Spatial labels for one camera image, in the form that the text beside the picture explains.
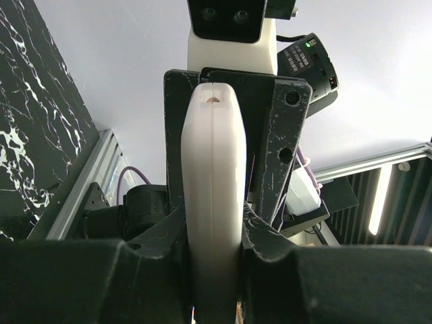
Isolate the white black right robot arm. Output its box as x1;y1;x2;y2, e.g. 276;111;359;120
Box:
164;34;358;237

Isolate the aluminium table edge rail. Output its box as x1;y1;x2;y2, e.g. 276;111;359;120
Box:
28;130;127;240

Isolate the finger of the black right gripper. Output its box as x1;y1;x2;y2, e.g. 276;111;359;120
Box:
163;70;200;211
254;82;312;225

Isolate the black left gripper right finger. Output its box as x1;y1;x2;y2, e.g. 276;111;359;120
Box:
238;205;431;323

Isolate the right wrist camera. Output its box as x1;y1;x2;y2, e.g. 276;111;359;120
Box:
187;0;298;75

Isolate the aluminium corner frame post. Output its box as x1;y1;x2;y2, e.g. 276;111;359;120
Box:
313;142;431;183

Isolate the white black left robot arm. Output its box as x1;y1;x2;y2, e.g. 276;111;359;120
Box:
1;186;431;323

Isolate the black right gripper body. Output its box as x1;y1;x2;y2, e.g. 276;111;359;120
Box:
200;67;307;108

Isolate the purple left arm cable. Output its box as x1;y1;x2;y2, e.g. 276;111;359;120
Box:
116;165;151;205

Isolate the white remote control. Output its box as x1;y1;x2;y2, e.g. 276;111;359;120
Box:
181;83;246;323

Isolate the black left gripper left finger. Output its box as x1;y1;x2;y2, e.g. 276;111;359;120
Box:
1;207;192;323

